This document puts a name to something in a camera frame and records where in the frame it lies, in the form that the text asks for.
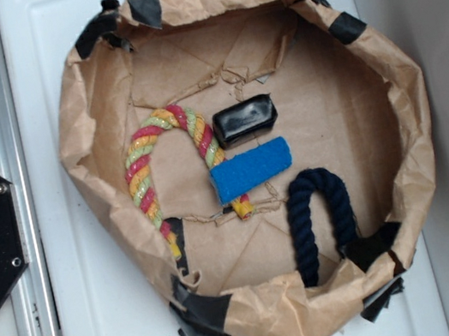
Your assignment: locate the multicolour twisted rope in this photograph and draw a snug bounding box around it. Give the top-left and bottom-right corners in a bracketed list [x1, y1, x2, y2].
[113, 93, 260, 267]

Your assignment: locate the brown paper bag bin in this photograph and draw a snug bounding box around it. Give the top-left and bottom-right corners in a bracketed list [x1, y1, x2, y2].
[59, 0, 436, 336]

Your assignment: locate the white tray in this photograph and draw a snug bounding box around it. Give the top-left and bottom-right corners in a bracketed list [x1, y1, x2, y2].
[0, 0, 449, 336]

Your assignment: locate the blue sponge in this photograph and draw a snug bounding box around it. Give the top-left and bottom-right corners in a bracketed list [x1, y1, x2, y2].
[210, 136, 292, 205]

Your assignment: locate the dark navy rope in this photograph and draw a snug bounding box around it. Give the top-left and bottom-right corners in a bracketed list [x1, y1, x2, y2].
[279, 162, 367, 290]

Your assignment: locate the black taped block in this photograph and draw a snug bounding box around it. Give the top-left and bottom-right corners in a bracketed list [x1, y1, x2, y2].
[213, 93, 278, 149]

